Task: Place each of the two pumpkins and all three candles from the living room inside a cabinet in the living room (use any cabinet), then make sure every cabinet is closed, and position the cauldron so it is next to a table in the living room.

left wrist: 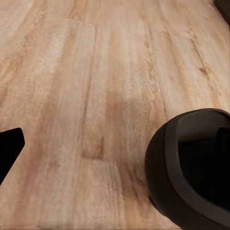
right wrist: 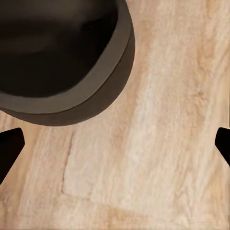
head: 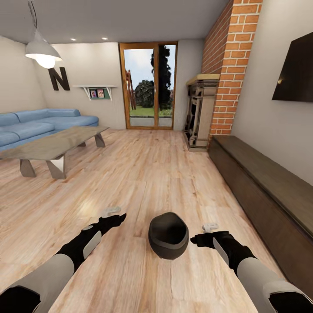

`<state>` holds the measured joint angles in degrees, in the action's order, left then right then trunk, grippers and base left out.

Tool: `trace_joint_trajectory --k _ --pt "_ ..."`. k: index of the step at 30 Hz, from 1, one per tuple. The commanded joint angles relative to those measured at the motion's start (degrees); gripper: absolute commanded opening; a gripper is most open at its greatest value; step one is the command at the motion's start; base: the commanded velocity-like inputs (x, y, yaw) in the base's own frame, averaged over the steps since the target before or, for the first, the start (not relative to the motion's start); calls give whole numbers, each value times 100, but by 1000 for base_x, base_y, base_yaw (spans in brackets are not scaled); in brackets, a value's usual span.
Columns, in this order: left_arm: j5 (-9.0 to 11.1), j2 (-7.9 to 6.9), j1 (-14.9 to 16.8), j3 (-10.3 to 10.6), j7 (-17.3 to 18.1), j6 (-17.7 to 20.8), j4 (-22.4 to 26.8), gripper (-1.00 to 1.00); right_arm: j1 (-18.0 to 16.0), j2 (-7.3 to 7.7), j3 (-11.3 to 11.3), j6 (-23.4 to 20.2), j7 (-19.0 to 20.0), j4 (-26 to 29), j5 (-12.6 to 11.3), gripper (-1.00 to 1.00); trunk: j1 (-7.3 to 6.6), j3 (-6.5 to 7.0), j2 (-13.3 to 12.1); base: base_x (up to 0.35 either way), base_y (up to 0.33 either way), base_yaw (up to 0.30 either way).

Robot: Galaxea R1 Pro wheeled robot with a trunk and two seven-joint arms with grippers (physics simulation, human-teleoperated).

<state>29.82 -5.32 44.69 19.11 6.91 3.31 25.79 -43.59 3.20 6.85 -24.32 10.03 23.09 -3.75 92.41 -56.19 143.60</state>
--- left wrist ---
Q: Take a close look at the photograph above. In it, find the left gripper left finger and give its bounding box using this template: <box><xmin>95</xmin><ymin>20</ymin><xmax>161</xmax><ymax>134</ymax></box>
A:
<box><xmin>0</xmin><ymin>127</ymin><xmax>25</xmax><ymax>184</ymax></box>

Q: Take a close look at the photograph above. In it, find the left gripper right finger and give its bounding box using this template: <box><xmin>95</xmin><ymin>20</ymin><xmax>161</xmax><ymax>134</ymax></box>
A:
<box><xmin>215</xmin><ymin>127</ymin><xmax>230</xmax><ymax>166</ymax></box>

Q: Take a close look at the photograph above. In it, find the cauldron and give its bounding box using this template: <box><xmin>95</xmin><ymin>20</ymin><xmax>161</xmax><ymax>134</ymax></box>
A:
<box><xmin>144</xmin><ymin>108</ymin><xmax>230</xmax><ymax>230</ymax></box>

